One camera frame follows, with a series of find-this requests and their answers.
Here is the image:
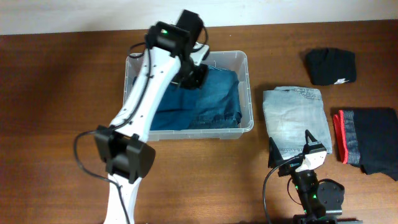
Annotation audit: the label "folded black Nike garment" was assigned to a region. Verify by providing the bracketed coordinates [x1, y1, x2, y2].
[304, 48, 357, 86]

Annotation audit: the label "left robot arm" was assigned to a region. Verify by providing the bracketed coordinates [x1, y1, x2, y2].
[94, 10, 210, 223]

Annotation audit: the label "clear plastic storage bin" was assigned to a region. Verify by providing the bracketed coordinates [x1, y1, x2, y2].
[111, 47, 254, 142]

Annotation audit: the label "teal blue shirt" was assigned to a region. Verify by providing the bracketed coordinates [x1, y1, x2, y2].
[150, 83, 201, 131]

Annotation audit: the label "dark blue jeans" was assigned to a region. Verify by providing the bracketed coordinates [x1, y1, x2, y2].
[188, 65, 242, 129]

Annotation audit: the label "folded light blue jeans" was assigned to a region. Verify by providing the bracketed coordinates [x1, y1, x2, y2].
[262, 86, 333, 159]

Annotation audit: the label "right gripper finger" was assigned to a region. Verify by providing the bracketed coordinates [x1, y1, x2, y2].
[305, 129, 317, 145]
[268, 138, 284, 168]

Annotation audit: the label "black garment with red trim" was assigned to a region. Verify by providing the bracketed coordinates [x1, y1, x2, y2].
[333, 108, 397, 181]

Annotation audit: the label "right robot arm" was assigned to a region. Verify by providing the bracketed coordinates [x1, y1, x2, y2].
[266, 130, 345, 223]

